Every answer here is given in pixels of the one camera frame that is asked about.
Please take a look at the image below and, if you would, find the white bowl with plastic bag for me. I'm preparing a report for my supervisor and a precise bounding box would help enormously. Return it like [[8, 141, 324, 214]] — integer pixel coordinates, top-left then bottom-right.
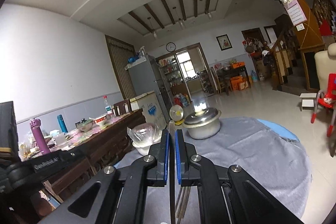
[[126, 123, 162, 156]]

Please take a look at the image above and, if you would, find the purple thermos bottle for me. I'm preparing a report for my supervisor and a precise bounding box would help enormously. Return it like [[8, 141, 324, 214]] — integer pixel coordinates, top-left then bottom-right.
[[30, 118, 50, 155]]

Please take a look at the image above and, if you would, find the aluminium pot with lid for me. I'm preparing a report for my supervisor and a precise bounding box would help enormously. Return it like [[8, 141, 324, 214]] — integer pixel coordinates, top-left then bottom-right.
[[182, 107, 222, 140]]

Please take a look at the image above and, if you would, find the dark carved wooden sideboard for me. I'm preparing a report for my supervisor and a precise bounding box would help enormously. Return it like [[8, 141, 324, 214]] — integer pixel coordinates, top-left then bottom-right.
[[13, 110, 145, 203]]

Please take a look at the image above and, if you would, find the small yellow desk fan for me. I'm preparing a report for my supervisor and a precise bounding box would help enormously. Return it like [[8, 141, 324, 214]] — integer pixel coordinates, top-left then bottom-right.
[[169, 105, 184, 126]]

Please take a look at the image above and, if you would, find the teal thermos bottle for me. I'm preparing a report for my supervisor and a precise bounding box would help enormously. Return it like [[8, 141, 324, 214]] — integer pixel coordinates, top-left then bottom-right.
[[57, 114, 68, 133]]

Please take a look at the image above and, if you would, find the white chest freezer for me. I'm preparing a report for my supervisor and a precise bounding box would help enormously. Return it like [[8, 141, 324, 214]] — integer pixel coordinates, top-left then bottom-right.
[[130, 91, 167, 130]]

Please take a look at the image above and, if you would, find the red white noodle bowl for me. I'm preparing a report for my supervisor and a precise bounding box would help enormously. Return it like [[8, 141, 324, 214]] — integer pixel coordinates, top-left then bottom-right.
[[91, 114, 111, 127]]

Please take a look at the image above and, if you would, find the plastic bottle red cap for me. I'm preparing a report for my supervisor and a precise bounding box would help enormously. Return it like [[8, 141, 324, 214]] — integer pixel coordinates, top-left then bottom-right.
[[103, 96, 113, 115]]

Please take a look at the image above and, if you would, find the grey table cloth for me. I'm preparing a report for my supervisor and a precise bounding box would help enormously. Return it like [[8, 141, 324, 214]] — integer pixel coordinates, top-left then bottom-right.
[[115, 117, 313, 224]]

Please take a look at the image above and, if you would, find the grey refrigerator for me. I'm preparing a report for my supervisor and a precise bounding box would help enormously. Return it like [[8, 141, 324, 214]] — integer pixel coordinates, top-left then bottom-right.
[[125, 53, 172, 122]]

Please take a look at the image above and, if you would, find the small white step stool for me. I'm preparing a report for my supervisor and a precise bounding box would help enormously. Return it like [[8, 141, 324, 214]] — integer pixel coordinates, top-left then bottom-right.
[[299, 93, 317, 111]]

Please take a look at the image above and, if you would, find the red plastic chair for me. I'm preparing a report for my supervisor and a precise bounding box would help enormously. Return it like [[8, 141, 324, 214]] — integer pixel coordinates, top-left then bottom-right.
[[310, 73, 336, 137]]

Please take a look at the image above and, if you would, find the round wall clock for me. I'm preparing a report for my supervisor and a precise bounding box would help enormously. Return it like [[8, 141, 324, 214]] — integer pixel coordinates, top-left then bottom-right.
[[166, 42, 176, 52]]

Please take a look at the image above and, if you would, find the framed wall picture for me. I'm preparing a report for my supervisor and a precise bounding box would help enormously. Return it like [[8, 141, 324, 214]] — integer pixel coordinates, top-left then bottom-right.
[[217, 34, 232, 51]]

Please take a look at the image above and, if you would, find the wall calendar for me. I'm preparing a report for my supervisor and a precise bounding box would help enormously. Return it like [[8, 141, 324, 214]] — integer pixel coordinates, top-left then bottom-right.
[[280, 0, 307, 31]]

